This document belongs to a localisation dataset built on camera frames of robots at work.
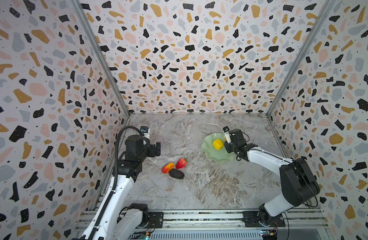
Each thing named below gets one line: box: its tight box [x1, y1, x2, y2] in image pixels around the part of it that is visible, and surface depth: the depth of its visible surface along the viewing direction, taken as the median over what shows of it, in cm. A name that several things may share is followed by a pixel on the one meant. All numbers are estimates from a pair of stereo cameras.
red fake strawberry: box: [175, 157, 188, 169], surface depth 94 cm
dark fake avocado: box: [169, 168, 185, 179], surface depth 88 cm
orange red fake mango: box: [161, 162, 175, 174], surface depth 91 cm
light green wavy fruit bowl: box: [201, 133, 235, 164], surface depth 101 cm
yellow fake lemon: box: [212, 138, 224, 151], surface depth 100 cm
